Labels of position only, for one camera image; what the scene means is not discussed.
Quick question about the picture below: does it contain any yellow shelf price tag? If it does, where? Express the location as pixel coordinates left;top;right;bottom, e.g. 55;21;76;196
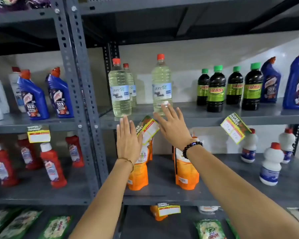
156;202;181;217
135;115;160;146
27;125;51;144
220;112;251;145

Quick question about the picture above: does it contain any person's right hand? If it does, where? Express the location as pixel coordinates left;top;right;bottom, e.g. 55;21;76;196
153;103;194;151

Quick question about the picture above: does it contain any person's left hand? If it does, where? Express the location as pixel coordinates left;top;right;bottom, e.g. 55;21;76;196
116;115;143;164

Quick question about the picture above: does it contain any person's left forearm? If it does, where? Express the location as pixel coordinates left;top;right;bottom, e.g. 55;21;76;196
69;159;135;239

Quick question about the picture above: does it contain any white blue-label bleach bottle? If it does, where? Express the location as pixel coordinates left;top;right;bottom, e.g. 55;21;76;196
241;128;259;163
279;128;296;164
259;142;285;186

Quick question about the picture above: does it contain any tall white red-capped bottle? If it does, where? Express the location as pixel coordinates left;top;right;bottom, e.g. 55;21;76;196
8;66;27;113

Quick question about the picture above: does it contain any blue toilet cleaner bottle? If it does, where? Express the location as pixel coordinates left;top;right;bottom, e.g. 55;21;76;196
283;50;299;110
17;69;50;121
260;56;282;103
46;67;75;119

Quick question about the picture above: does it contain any grey metal shelf rack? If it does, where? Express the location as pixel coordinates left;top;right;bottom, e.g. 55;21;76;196
65;0;299;239
0;0;107;207

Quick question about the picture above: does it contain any orange refill pouch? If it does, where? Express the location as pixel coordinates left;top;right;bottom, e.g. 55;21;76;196
173;136;200;191
150;205;168;221
147;138;154;162
127;144;149;191

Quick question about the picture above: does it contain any green detergent packet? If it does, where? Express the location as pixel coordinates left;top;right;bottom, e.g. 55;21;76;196
0;210;43;239
0;208;23;238
38;216;73;239
194;219;227;239
225;217;240;239

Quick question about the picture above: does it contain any dark bottle with green cap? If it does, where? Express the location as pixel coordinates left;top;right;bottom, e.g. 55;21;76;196
241;62;264;111
206;65;227;113
196;68;211;106
226;66;244;105

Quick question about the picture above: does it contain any white pouch on shelf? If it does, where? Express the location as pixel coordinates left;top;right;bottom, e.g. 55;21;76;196
198;206;219;213

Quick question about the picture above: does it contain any thin gold bracelet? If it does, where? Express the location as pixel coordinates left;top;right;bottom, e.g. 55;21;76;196
117;157;135;172

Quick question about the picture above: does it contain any red cleaner bottle white cap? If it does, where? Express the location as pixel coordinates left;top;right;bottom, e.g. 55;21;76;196
40;142;67;189
0;143;19;187
17;133;43;170
65;133;85;168

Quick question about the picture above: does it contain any person's right forearm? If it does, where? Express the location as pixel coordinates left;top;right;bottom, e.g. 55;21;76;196
186;145;299;239

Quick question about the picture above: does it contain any clear bottle with red cap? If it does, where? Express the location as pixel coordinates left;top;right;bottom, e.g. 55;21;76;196
123;63;138;109
108;58;132;118
151;54;173;116

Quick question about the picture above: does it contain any purple detergent packet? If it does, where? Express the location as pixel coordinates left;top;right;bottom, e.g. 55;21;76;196
0;0;28;14
26;0;52;9

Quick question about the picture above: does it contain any black bead bracelet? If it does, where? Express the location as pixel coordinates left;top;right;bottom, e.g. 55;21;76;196
182;141;204;160

